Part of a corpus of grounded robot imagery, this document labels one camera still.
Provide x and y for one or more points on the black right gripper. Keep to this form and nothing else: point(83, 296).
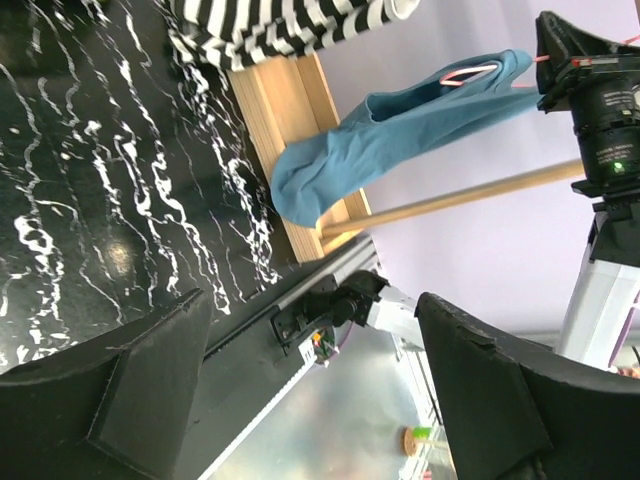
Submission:
point(595, 80)

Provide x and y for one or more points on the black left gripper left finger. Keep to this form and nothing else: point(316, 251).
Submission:
point(113, 407)

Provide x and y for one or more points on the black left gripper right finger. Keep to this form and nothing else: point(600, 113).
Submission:
point(513, 409)

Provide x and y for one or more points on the thin pink wire hanger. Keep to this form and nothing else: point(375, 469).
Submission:
point(458, 77)

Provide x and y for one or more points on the blue tank top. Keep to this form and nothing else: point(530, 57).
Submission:
point(388, 128)

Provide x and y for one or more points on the black white striped tank top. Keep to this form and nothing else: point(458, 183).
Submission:
point(236, 35)

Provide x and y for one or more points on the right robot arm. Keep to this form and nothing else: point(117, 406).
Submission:
point(606, 293)

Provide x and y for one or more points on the wooden clothes rack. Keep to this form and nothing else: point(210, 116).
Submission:
point(284, 101)

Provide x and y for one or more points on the aluminium rail frame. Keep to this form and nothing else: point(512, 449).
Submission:
point(251, 371)

